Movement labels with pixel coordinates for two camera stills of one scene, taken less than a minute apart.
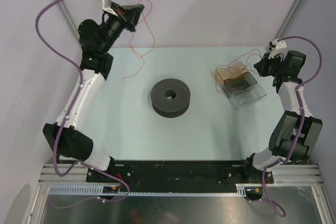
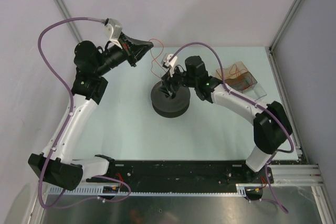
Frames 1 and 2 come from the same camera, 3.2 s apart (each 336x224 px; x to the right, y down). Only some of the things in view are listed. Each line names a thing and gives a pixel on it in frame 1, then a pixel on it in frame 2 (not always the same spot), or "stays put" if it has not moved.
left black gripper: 129,18 to 136,49
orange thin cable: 147,19 to 154,59
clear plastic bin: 243,90 stays put
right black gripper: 262,66 to 167,81
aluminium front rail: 281,175 stays put
